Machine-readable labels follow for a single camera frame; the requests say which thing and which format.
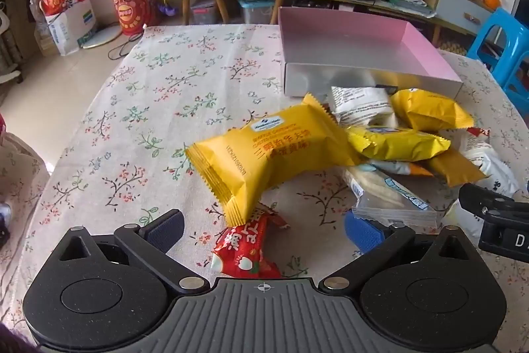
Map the white office chair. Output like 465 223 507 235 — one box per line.
0 12 23 85

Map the white black-print snack packet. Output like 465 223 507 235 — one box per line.
444 138 520 232

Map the pink cardboard box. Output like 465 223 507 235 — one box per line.
278 6 464 99

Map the yellow egg tray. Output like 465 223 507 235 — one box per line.
438 39 468 56

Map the red snack packet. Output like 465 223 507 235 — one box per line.
212 202 292 279

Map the blue-lid clear storage bin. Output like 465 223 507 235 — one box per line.
237 0 275 25

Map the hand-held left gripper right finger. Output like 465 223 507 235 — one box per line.
322 210 482 291

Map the clear blue-print cracker packet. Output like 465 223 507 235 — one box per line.
345 165 443 230

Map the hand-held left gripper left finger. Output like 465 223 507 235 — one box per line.
53 209 209 293

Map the gold snack packet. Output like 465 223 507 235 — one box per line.
426 148 487 188

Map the black floor cable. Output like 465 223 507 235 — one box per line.
108 34 143 60

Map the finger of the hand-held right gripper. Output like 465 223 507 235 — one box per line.
458 181 529 219

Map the small clear storage bin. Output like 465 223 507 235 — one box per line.
190 0 218 25

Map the floral tablecloth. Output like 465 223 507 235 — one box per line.
0 24 529 337

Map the white text-printed snack packet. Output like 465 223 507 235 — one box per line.
331 86 399 126

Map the white round floor base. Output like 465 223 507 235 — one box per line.
80 24 125 50

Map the small yellow snack packet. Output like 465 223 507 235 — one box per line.
390 87 475 131
347 125 451 162

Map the white orange-tipped snack packet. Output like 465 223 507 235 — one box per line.
366 159 434 177

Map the pale blue drawer small knob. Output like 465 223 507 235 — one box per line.
435 0 494 35

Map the blue plastic stool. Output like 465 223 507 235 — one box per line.
466 8 529 108

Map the red round gift tub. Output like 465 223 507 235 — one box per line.
108 0 160 37

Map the large yellow snack packet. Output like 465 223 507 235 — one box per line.
185 92 364 225

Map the white shopping bag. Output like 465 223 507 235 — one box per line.
45 0 98 56

